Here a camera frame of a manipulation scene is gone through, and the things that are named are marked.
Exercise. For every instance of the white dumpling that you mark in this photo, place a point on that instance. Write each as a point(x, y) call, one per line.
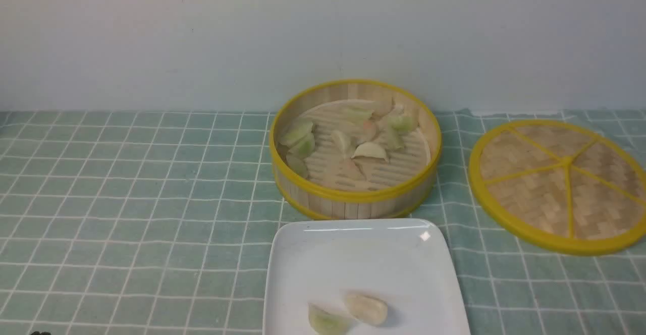
point(366, 309)
point(370, 150)

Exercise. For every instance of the white square plate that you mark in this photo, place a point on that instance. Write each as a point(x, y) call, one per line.
point(404, 262)

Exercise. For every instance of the white dumpling on plate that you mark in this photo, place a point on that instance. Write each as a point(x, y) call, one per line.
point(366, 309)

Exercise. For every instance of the green dumpling on plate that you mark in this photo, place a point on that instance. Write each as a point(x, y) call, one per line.
point(324, 322)

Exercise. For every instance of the pale dumpling steamer centre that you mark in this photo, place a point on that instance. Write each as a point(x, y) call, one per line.
point(343, 143)

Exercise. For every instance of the pale dumpling steamer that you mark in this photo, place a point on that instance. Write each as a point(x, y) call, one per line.
point(367, 110)
point(343, 143)

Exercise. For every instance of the bamboo steamer basket yellow rim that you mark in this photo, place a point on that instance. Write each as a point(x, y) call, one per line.
point(344, 188)

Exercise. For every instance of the pink dumpling steamer centre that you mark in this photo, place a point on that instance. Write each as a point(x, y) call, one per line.
point(369, 131)

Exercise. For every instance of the pale dumpling steamer top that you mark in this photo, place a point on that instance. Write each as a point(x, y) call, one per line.
point(367, 110)

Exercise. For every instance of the green checked tablecloth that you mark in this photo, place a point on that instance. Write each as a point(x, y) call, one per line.
point(161, 222)

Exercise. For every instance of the woven bamboo steamer lid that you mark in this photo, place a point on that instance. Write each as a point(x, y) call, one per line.
point(559, 186)

